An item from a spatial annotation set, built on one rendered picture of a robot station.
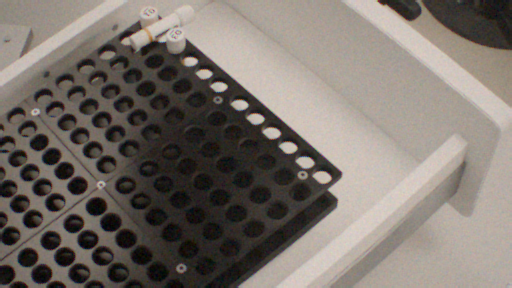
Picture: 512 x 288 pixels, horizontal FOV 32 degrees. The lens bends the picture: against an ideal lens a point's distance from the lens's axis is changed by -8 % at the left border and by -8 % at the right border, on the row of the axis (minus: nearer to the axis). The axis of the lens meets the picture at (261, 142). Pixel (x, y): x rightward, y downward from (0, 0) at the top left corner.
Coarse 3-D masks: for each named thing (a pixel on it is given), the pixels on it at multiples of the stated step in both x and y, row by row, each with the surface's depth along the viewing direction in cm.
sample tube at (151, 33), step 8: (184, 8) 62; (168, 16) 62; (176, 16) 62; (184, 16) 62; (192, 16) 62; (152, 24) 62; (160, 24) 62; (168, 24) 62; (176, 24) 62; (184, 24) 62; (144, 32) 61; (152, 32) 61; (160, 32) 62; (136, 40) 61; (144, 40) 61; (152, 40) 62; (136, 48) 61
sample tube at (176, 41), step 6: (174, 30) 61; (180, 30) 61; (168, 36) 61; (174, 36) 61; (180, 36) 61; (168, 42) 61; (174, 42) 61; (180, 42) 61; (168, 48) 62; (174, 48) 61; (180, 48) 61
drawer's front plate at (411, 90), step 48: (240, 0) 71; (288, 0) 66; (336, 0) 61; (288, 48) 70; (336, 48) 65; (384, 48) 60; (432, 48) 59; (384, 96) 64; (432, 96) 59; (480, 96) 56; (432, 144) 62; (480, 144) 58; (480, 192) 61
